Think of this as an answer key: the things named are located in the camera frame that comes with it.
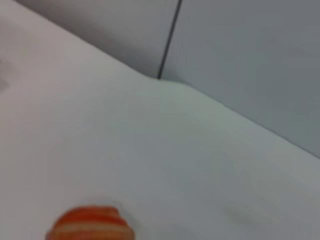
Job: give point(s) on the orange striped bread loaf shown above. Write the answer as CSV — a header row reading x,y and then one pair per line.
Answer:
x,y
90,225

